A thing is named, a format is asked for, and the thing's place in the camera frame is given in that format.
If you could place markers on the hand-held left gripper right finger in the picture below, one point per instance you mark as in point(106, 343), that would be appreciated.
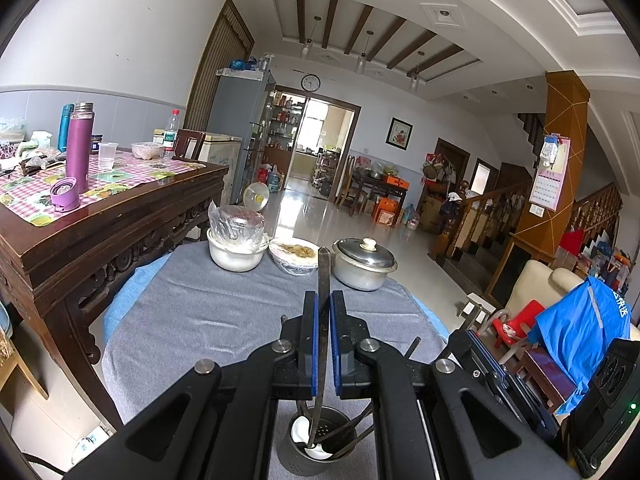
point(339, 355)

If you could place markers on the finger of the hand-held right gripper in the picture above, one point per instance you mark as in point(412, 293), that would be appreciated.
point(520, 385)
point(492, 380)

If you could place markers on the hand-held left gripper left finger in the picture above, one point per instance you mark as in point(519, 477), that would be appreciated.
point(310, 355)

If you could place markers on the white plastic spoon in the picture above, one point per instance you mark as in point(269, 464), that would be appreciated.
point(304, 432)

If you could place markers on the dark grey utensil holder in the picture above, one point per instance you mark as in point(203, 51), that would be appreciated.
point(345, 455)

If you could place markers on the dark wooden stool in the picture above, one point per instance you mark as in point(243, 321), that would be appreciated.
point(547, 377)

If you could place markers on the red plastic chair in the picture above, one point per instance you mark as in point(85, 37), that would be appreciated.
point(515, 327)

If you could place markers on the blue jacket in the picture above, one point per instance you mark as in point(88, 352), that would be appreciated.
point(580, 335)

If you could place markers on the white step stool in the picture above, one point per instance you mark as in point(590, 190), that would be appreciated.
point(475, 310)

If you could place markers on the metal pot with lid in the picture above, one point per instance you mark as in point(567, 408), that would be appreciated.
point(362, 265)

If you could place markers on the wrapped plate of food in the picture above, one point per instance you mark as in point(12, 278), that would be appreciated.
point(295, 255)

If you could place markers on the cream chair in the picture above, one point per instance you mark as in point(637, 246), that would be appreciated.
point(540, 285)

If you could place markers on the grey tablecloth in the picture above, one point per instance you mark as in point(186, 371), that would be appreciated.
point(200, 310)

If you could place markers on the white bowl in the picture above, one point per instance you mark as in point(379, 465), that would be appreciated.
point(235, 257)

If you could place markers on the orange box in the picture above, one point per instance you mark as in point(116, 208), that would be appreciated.
point(386, 211)

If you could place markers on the wooden stair railing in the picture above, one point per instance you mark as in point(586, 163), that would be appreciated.
point(490, 215)

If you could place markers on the small white fan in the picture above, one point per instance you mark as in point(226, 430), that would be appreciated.
point(256, 197)

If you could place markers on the dark dining table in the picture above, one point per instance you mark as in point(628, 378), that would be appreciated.
point(375, 187)

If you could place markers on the blue water jug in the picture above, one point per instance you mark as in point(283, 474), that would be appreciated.
point(274, 179)

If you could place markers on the light blue table cover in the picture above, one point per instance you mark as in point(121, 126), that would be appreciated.
point(132, 290)

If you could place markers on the carved wooden sideboard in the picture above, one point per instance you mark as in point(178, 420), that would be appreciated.
point(115, 245)

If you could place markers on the framed floral picture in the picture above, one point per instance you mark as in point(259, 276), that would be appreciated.
point(400, 133)

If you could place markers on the white sneaker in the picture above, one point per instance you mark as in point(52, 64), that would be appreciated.
point(92, 445)

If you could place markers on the kitchen shelf with bottles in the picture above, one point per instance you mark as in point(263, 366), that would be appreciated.
point(282, 120)

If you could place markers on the wooden chair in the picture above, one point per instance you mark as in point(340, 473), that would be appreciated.
point(189, 145)

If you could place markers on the pink checkered cloth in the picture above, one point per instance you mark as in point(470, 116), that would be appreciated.
point(130, 175)

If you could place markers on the grey refrigerator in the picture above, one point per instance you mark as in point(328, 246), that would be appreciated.
point(240, 110)

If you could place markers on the plastic water bottle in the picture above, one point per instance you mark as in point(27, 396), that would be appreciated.
point(171, 135)

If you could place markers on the wrapped small bowl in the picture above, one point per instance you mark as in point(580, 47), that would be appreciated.
point(147, 151)

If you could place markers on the pendant lamp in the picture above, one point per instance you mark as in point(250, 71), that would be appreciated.
point(362, 60)
point(306, 47)
point(414, 82)

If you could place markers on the clear plastic cup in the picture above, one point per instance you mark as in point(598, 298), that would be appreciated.
point(107, 155)

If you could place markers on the purple thermos lid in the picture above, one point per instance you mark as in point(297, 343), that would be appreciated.
point(64, 195)

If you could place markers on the purple thermos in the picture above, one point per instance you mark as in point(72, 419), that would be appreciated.
point(80, 150)

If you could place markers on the teal bottle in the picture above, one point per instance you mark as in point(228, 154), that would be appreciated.
point(65, 127)

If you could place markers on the pink wall calendar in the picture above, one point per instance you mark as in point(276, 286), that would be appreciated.
point(550, 180)

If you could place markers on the round wall clock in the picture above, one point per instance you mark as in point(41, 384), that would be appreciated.
point(311, 82)

